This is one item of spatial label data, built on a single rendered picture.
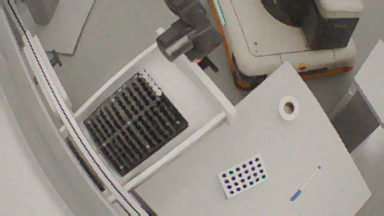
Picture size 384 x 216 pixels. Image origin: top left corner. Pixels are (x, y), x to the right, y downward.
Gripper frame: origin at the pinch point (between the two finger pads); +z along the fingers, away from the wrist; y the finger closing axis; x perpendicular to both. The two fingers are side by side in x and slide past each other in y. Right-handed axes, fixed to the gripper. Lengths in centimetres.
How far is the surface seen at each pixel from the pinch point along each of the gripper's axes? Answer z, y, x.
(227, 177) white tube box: 10.2, 13.6, 27.1
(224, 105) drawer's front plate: -2.9, 4.9, 14.3
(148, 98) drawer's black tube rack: -0.3, 16.7, 1.2
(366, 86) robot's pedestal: 15, -46, 41
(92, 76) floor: 89, 20, -48
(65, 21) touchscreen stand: 85, 18, -86
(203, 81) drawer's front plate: -2.9, 4.9, 6.9
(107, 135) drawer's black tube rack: 1.6, 31.1, 0.9
